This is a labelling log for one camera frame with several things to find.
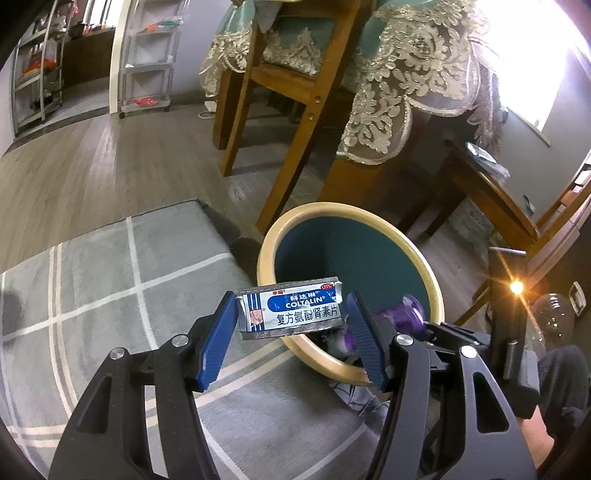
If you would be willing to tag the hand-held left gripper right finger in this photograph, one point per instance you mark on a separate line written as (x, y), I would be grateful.
(364, 341)

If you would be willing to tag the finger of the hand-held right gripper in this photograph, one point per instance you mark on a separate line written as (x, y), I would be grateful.
(457, 334)

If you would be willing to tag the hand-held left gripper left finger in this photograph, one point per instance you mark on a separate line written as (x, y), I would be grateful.
(214, 341)

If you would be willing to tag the purple bottle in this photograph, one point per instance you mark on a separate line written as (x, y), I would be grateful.
(406, 316)

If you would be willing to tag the silver blue medicine sachet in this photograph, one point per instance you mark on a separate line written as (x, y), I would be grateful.
(295, 309)

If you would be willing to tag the teal bin with cream rim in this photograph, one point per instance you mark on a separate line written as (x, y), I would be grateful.
(351, 249)

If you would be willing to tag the person's right forearm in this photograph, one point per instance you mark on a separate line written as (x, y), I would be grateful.
(563, 383)

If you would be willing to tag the clear plastic bottle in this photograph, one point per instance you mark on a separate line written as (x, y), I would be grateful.
(554, 318)

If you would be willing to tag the clear plastic storage bag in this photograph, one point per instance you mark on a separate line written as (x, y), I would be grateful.
(480, 226)

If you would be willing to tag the grey plaid mat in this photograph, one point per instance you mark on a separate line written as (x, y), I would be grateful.
(115, 286)

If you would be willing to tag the wooden chair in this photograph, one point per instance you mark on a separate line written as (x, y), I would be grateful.
(498, 198)
(295, 138)

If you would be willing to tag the pale blue packet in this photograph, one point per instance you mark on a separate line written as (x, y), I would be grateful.
(485, 159)

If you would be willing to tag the white power strip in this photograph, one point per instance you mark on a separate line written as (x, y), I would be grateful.
(207, 110)

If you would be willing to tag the white rolling cart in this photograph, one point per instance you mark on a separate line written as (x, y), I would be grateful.
(164, 104)

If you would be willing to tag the red plastic item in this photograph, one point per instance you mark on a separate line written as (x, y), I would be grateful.
(145, 100)

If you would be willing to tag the large bright window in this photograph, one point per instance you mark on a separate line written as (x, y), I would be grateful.
(554, 55)

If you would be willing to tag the lace tablecloth table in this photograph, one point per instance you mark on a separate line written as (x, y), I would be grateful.
(415, 60)

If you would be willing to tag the metal shelf rack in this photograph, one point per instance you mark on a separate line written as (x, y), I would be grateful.
(46, 87)

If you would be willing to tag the dark wood kitchen cabinet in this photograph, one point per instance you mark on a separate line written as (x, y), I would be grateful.
(87, 60)

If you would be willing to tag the white wall socket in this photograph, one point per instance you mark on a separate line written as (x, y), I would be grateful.
(578, 300)

